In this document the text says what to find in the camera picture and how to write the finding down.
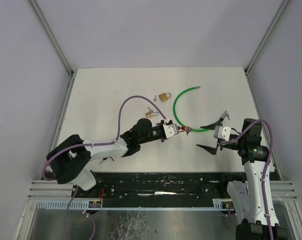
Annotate small brass padlock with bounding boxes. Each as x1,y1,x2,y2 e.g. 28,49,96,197
145,111,159,118

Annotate keys of red lock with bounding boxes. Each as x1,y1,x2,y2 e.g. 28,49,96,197
185,126,192,135

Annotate red cable lock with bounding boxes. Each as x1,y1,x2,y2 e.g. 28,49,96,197
178,126,187,133

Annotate large brass padlock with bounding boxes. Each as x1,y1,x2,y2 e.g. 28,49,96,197
158,92,172,102

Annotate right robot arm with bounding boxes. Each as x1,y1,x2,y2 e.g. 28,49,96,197
201,118,288,240

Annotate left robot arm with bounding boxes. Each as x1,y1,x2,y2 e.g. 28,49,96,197
47,118,172,191

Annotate keys of orange padlock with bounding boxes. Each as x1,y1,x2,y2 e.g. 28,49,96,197
99,157,114,165

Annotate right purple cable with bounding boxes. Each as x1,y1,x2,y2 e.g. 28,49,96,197
222,118,275,240

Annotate purple cable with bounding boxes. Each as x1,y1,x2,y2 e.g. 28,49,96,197
42,95,171,240
222,118,275,240

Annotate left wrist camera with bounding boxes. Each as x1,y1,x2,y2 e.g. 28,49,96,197
163,123,179,139

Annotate green cable lock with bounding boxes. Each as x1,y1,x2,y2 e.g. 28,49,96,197
172,85,231,133

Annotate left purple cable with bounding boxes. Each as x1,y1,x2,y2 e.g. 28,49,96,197
42,95,171,240

